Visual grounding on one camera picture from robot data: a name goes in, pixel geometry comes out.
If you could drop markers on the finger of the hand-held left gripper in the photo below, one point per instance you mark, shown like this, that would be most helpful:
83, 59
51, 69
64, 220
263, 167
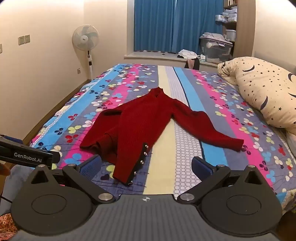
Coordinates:
14, 139

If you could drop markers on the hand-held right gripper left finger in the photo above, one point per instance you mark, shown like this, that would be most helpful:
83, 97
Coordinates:
92, 165

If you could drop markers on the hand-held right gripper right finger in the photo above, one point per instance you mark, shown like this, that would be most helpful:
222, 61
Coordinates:
201, 167

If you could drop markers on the red knit sweater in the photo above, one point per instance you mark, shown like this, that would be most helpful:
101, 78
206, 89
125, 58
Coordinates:
136, 125

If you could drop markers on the white clothes pile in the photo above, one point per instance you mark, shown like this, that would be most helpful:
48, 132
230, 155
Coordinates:
187, 54

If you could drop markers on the floral striped bed blanket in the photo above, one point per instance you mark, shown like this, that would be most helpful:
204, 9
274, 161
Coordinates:
222, 111

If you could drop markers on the red floral cloth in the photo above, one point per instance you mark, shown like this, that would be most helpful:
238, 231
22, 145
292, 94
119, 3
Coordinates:
7, 223

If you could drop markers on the beige fluffy object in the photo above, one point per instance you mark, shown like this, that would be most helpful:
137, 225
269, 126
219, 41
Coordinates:
261, 85

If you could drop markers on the white standing fan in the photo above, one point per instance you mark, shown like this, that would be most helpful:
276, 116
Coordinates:
85, 38

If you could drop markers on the grey laundry on bin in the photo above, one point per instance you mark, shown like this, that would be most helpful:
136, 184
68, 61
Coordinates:
211, 36

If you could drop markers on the small clear storage box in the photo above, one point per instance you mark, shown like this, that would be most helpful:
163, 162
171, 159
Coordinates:
230, 35

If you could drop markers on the blue window curtain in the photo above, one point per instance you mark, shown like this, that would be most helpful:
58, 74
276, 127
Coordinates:
173, 24

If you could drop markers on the wooden shelf unit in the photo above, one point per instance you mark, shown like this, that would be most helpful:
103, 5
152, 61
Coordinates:
238, 20

